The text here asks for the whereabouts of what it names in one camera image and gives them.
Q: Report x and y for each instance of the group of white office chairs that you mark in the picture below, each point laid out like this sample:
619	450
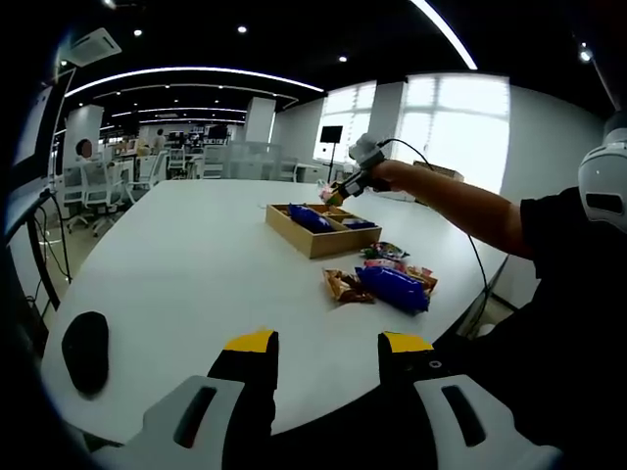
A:
93	188

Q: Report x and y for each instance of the laptop stand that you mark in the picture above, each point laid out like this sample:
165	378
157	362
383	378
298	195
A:
41	267

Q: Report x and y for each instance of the golden mixed nuts packet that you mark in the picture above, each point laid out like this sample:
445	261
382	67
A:
338	212
425	284
345	289

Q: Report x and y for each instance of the black screen on floor stand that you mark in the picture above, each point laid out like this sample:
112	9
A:
331	133

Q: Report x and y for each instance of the blue white QQ candy packet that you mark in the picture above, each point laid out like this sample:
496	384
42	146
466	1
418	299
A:
360	224

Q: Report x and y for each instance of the white low cabinets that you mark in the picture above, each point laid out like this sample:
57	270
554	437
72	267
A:
255	161

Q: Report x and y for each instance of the blue Oreo cookie packet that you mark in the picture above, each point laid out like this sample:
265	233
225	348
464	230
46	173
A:
309	219
392	289

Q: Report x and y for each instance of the open laptop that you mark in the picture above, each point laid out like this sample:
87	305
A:
34	122

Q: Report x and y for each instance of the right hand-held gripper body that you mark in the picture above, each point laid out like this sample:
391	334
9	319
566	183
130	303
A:
367	152

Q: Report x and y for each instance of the cardboard box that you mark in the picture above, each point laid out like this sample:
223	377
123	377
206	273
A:
443	172

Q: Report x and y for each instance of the person in black shirt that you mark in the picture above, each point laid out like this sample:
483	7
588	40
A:
563	318

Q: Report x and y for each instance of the person's right hand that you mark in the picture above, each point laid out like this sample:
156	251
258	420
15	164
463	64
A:
387	176

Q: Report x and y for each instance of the wooden divided container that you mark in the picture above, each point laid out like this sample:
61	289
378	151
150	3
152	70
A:
343	242

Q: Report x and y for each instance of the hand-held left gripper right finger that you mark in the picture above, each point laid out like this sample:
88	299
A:
499	436

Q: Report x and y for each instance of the ceiling air conditioner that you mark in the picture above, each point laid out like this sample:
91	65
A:
93	46

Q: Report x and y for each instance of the colourful QQ candy packet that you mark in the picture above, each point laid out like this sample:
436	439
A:
384	250

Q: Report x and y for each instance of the white chest device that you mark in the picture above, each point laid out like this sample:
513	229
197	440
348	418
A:
602	186

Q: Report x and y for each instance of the black computer mouse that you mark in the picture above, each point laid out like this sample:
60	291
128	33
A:
88	352

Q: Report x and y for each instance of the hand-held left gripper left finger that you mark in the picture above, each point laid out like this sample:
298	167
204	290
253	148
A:
157	440

